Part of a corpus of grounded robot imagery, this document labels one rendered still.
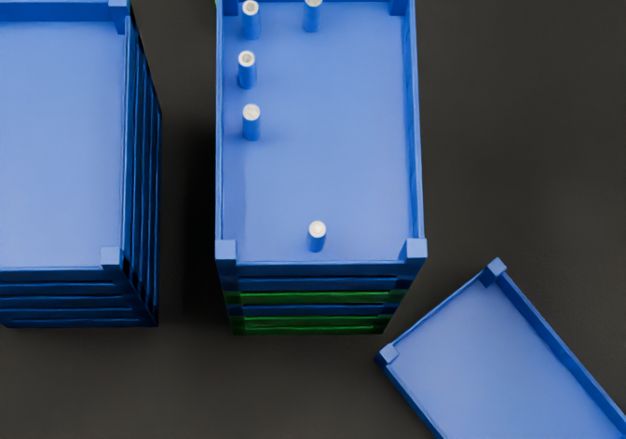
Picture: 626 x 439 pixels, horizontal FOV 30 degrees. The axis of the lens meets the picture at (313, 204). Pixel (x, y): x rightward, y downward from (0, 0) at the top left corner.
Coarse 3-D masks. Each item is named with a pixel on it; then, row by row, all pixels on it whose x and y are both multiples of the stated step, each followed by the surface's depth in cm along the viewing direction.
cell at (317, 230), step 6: (312, 222) 112; (318, 222) 112; (312, 228) 112; (318, 228) 111; (324, 228) 112; (312, 234) 111; (318, 234) 111; (324, 234) 111; (306, 240) 116; (312, 240) 113; (318, 240) 112; (324, 240) 115; (306, 246) 117; (312, 246) 115; (318, 246) 115
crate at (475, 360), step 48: (480, 288) 158; (432, 336) 156; (480, 336) 156; (528, 336) 156; (432, 384) 154; (480, 384) 154; (528, 384) 155; (576, 384) 155; (432, 432) 152; (480, 432) 153; (528, 432) 153; (576, 432) 153; (624, 432) 152
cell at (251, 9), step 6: (246, 0) 117; (252, 0) 117; (246, 6) 117; (252, 6) 117; (258, 6) 117; (246, 12) 117; (252, 12) 117; (258, 12) 117; (246, 18) 118; (252, 18) 118; (258, 18) 119; (246, 24) 119; (252, 24) 119; (258, 24) 120; (246, 30) 121; (252, 30) 121; (258, 30) 121; (246, 36) 123; (252, 36) 122; (258, 36) 123
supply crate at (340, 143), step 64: (256, 0) 124; (384, 0) 124; (256, 64) 122; (320, 64) 123; (384, 64) 123; (320, 128) 121; (384, 128) 121; (256, 192) 119; (320, 192) 119; (384, 192) 119; (256, 256) 117; (320, 256) 117; (384, 256) 118
